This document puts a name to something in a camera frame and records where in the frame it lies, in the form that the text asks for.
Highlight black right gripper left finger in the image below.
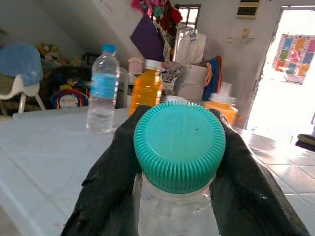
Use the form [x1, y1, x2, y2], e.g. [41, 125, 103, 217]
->
[60, 105, 146, 236]

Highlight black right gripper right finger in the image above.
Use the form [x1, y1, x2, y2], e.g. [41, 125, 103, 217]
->
[210, 108, 311, 236]

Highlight clear bottle teal cap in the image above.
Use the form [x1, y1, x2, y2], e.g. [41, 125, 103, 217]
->
[132, 100, 227, 236]

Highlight dark doormat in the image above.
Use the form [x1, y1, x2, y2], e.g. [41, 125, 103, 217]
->
[294, 134, 315, 152]

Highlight clear water bottle blue cap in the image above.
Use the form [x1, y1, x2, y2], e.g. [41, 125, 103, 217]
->
[86, 44, 121, 135]

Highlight orange jar white lid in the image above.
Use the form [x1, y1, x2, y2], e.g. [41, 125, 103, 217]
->
[204, 82, 239, 126]

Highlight rainbow striped bag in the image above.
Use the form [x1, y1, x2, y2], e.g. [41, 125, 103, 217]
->
[50, 88, 89, 110]

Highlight orange liquid bottle white cap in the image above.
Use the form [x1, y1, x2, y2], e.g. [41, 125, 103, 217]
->
[129, 59, 163, 116]

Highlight pale pink small box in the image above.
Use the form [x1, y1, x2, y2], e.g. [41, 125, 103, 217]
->
[127, 58, 145, 75]

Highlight white plastic chair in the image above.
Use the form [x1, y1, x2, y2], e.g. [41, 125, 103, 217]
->
[0, 73, 47, 114]

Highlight blue and orange cloth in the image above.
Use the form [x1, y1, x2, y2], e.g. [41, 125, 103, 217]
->
[205, 56, 224, 94]

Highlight white plastic bucket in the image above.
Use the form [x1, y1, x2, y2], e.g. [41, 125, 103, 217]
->
[174, 64, 209, 102]

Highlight yellow stuffed toy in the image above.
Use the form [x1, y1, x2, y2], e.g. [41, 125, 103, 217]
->
[36, 43, 64, 65]

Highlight colourful patchwork quilt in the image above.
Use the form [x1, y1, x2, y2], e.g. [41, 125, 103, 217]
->
[272, 33, 315, 86]

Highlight purple board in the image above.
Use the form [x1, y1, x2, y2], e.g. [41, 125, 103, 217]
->
[129, 16, 165, 62]

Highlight blue towel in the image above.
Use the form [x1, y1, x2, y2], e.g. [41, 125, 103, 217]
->
[0, 43, 44, 87]

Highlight white plastic bag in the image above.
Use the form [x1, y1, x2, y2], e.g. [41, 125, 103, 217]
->
[172, 23, 207, 65]

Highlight colourful hanging clothes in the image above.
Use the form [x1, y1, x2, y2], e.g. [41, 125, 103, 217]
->
[131, 0, 183, 30]

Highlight dark framed window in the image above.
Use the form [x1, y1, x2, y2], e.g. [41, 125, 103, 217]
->
[176, 4, 202, 28]

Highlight electrical breaker box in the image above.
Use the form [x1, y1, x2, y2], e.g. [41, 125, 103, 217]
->
[236, 0, 261, 19]

